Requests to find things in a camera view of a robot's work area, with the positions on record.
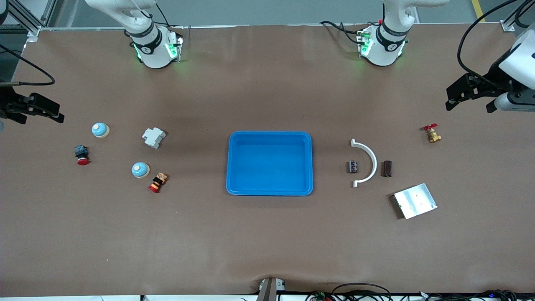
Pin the white circuit breaker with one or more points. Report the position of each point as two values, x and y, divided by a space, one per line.
153 138

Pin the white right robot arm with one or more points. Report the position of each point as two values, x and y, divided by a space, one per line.
152 50

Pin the white curved plastic bracket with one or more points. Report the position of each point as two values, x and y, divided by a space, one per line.
375 164

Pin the light blue service bell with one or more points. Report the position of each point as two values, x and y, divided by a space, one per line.
140 169
100 130

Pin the long dark electrolytic capacitor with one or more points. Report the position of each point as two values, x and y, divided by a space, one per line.
387 169

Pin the red button with blue-black base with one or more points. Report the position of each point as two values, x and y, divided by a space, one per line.
81 152

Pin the brown table mat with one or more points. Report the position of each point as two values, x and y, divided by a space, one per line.
267 242

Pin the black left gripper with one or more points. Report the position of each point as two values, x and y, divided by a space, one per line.
491 82

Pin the blue plastic tray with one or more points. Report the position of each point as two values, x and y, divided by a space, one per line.
269 165

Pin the grey metal mount bracket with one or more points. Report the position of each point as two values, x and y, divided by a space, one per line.
269 289

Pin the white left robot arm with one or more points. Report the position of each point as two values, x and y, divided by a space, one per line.
382 50

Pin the small dark terminal block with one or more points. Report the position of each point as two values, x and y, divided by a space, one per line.
353 167

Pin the aluminium frame post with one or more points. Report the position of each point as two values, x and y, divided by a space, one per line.
508 26
29 21

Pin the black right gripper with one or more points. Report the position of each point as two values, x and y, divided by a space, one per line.
8 104

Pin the silver metal plate box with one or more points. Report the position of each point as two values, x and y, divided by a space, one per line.
416 201

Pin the red emergency button orange base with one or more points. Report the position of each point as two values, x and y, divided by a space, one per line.
158 182

